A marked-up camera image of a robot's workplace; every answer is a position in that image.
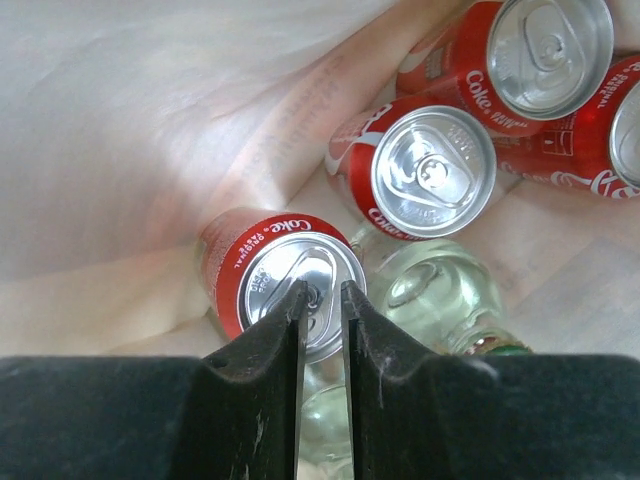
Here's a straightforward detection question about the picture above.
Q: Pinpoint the cream canvas tote bag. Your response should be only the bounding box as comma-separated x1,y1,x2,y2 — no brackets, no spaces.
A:
0,0,640,361

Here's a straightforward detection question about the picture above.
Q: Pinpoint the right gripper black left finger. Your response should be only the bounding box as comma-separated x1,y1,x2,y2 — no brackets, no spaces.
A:
1,281,308,479

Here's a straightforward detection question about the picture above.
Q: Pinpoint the red cola can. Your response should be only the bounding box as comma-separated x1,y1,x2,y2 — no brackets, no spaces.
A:
396,0,614,137

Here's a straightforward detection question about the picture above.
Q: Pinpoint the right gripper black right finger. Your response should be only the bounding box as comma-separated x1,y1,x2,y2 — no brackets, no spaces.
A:
341,281,639,479

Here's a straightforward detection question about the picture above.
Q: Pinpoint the clear green-capped glass bottle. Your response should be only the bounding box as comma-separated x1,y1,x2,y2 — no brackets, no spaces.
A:
351,225,531,355

